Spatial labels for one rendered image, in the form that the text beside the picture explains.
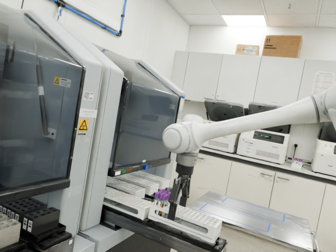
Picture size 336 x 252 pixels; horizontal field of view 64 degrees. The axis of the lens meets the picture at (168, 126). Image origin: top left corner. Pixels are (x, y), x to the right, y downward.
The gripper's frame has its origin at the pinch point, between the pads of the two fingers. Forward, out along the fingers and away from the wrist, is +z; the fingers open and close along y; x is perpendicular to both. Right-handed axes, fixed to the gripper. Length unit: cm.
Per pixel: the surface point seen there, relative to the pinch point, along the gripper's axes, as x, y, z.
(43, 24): 57, -32, -67
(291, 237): -46, 33, 7
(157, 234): 4.3, -6.7, 9.9
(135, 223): 15.4, -6.7, 9.1
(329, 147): -73, 234, -32
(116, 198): 28.2, -4.8, 2.3
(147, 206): 13.7, -1.6, 2.2
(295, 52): -19, 262, -139
